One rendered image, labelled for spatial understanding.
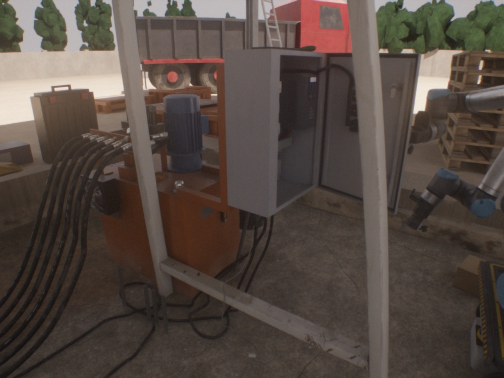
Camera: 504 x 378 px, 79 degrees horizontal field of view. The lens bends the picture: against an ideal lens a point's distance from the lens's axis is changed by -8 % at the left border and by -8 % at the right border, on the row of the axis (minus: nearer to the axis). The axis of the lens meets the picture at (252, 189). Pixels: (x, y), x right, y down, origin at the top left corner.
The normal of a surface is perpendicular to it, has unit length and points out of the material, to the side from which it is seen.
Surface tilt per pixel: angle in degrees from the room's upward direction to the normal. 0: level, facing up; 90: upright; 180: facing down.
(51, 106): 90
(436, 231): 91
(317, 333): 0
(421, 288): 0
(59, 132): 90
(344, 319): 0
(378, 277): 93
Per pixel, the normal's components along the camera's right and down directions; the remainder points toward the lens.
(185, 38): 0.35, 0.34
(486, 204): -0.15, 0.43
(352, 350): 0.00, -0.93
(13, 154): 0.80, 0.22
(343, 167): -0.76, 0.24
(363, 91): -0.59, 0.34
